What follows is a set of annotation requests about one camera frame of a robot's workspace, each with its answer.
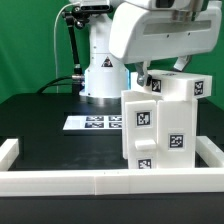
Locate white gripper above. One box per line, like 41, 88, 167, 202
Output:
109, 0, 222, 87

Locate white cabinet top block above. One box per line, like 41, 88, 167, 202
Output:
130, 70, 212, 101

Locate white door panel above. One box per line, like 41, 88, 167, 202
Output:
125, 100, 157, 169

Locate white cabinet body box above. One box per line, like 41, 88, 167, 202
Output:
121, 90, 198, 169

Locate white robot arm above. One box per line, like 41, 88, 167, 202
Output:
69, 0, 222, 102

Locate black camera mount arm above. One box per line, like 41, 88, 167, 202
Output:
62, 3, 113, 91

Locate white marker base plate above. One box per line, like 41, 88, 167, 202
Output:
63, 115, 122, 130

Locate white cable on mount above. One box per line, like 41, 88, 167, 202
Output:
53, 1, 81, 94

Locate white U-shaped frame wall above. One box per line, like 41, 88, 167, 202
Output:
0, 139, 224, 197

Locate black cables at base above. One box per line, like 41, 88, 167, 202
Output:
35, 74, 85, 95

